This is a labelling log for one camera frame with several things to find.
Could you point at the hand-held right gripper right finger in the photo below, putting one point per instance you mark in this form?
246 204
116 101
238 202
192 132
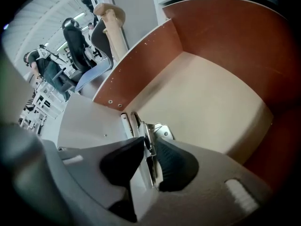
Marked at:
211 185

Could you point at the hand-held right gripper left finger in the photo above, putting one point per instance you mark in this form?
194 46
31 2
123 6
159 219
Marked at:
94 163

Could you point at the wooden drawer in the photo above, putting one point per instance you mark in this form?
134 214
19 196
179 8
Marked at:
200 98

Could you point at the black office chair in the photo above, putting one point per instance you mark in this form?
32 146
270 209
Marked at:
74 39

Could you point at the white storage rack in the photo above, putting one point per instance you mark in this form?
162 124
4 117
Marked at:
44 100

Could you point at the blue chair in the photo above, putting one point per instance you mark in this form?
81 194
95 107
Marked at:
94 72

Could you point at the wooden chair brown seat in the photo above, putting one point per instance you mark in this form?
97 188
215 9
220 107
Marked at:
115 36

